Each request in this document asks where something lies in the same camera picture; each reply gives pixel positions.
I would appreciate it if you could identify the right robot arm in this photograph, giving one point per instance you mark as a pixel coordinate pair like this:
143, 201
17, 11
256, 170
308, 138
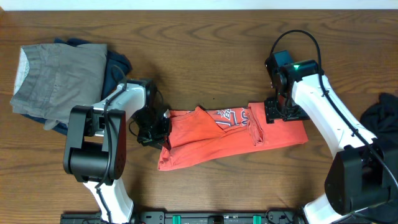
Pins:
363, 173

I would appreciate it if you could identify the red orange t-shirt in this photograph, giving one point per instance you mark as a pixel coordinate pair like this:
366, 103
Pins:
202, 135

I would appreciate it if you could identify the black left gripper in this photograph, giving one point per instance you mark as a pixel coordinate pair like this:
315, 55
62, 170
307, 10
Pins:
160, 141

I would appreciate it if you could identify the black garment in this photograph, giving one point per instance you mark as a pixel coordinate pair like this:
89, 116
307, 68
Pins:
381, 119

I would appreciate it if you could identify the folded grey shorts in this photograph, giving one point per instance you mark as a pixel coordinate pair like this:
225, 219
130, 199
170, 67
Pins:
59, 84

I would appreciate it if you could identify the folded navy blue garment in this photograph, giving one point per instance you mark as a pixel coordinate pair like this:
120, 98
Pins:
116, 71

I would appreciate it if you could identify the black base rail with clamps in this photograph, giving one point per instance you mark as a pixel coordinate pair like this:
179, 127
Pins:
160, 217

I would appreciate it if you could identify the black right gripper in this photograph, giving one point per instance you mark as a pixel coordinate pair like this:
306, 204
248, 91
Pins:
272, 113

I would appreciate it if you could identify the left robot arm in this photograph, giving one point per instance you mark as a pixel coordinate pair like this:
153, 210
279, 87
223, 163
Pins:
96, 146

